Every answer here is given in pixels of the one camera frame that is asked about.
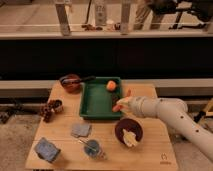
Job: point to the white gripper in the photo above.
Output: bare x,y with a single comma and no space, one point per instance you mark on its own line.
126,103

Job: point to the orange red pepper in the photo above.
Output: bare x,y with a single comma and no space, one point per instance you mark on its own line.
116,108

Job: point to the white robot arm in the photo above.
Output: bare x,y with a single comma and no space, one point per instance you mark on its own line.
173,112

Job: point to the purple bowl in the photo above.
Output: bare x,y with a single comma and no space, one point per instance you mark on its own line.
129,125

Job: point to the cream toy in bowl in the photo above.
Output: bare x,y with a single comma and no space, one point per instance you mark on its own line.
129,138

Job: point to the orange fruit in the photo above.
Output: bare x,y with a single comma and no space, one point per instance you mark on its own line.
111,86

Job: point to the green plastic tray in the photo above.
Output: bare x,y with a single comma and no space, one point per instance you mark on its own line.
96,100

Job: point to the grey cloth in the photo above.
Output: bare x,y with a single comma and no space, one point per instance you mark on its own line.
81,129

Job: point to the metal spoon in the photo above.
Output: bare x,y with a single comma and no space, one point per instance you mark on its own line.
91,144

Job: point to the blue glass cup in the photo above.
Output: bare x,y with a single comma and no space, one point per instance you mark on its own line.
91,153

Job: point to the small metal cup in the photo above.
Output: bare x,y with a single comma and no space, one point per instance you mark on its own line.
58,106

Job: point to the blue grey sponge block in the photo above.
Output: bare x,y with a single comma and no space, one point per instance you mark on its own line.
46,150

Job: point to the brown pot with handle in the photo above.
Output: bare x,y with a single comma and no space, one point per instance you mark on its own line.
72,82

